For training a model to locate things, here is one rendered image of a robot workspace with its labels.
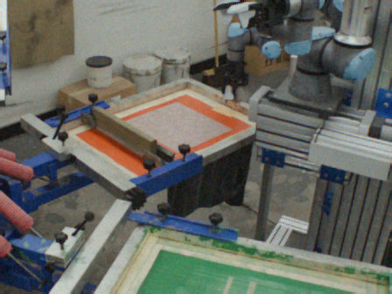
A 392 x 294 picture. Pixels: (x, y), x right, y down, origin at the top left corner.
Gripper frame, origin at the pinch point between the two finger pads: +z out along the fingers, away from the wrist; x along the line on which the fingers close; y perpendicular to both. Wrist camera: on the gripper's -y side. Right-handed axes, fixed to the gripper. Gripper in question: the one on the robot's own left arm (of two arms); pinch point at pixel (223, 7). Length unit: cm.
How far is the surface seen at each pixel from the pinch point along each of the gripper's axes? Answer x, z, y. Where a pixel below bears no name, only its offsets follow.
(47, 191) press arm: 69, 24, 67
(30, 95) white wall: 284, -63, 101
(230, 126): 61, -57, 65
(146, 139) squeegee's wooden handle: 56, -12, 55
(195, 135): 64, -40, 64
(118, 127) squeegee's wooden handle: 73, -11, 54
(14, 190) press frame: 61, 39, 58
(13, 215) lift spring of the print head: 38, 48, 54
